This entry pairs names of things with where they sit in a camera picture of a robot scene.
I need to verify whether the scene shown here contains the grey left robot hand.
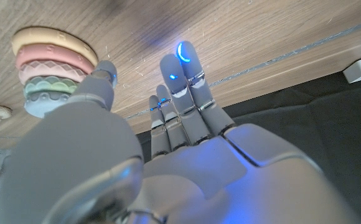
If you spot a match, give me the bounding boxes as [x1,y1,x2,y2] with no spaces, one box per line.
[0,40,360,224]

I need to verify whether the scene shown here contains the small dark grey toy ring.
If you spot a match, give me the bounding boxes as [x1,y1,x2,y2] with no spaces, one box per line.
[24,91,71,119]

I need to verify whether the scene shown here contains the coral red toy ring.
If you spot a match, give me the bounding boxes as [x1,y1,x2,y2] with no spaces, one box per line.
[14,43,95,75]

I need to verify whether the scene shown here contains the large orange toy ring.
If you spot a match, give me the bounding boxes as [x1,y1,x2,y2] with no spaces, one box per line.
[11,26,99,67]

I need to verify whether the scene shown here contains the black backdrop curtain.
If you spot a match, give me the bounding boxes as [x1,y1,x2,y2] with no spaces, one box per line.
[135,71,361,224]

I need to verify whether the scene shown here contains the sage green toy ring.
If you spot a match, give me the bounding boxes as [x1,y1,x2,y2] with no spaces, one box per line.
[23,76,78,98]

